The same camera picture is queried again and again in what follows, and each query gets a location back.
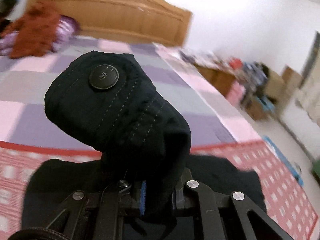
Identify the dark navy coat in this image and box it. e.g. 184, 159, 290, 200
12, 51, 266, 239

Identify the blue plaid clothes pile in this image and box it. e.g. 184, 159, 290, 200
242, 62, 269, 92

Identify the red white patterned mat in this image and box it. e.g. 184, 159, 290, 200
1, 140, 319, 239

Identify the wooden side cabinet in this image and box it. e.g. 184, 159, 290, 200
194, 63, 236, 98

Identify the cardboard box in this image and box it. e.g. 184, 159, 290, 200
264, 66, 304, 114

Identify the purple striped garment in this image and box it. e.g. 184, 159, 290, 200
1, 15, 80, 55

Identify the rust red garment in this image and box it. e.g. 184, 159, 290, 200
1, 0, 60, 59

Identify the wooden headboard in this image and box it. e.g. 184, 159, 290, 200
25, 0, 192, 47

